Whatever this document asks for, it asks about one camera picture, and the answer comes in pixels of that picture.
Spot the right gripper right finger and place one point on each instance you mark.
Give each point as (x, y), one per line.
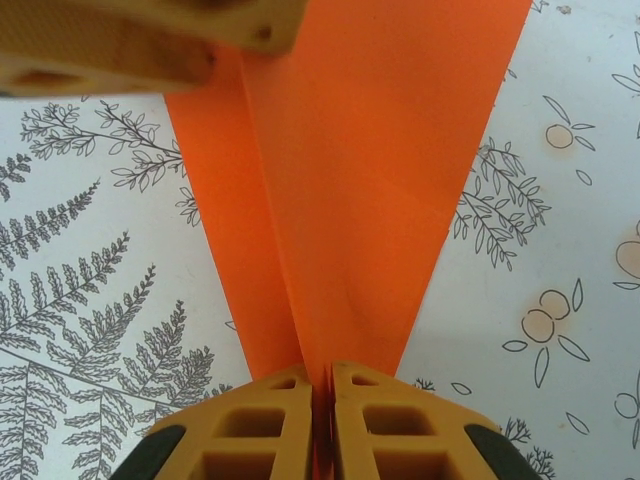
(400, 435)

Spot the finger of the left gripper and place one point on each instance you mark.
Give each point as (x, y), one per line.
(100, 60)
(150, 12)

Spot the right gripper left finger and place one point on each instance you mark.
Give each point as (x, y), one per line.
(250, 435)

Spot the orange paper sheet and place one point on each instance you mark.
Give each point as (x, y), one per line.
(360, 175)

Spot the floral table mat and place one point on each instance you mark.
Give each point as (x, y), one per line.
(100, 275)

